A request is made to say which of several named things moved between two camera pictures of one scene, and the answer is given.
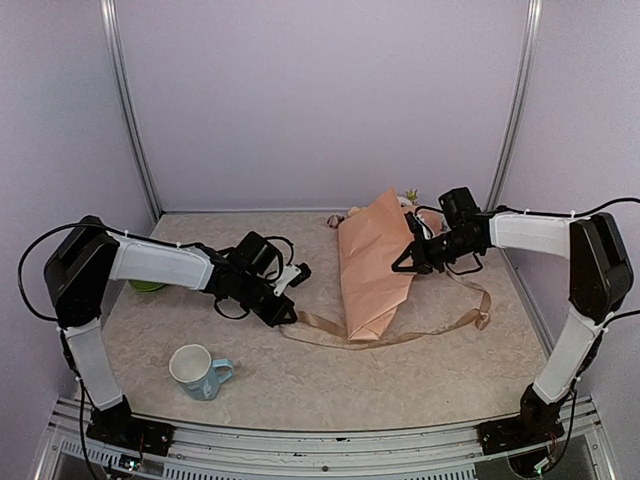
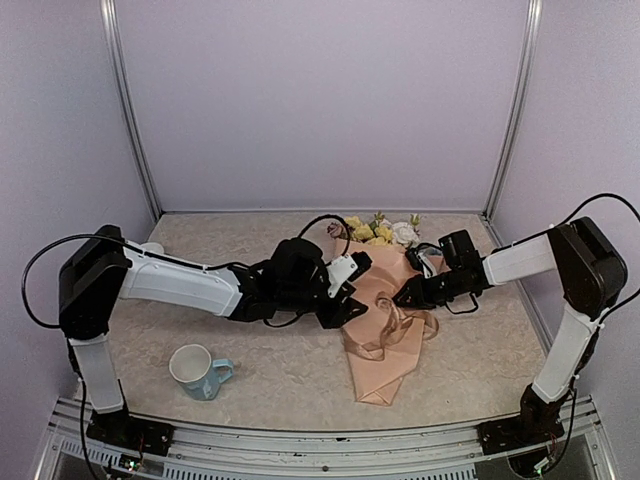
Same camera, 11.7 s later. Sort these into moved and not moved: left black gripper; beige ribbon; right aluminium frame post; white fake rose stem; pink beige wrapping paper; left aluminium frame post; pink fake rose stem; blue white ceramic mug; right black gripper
Moved: pink fake rose stem; white fake rose stem; right black gripper; pink beige wrapping paper; left black gripper; beige ribbon
Not moved: left aluminium frame post; blue white ceramic mug; right aluminium frame post
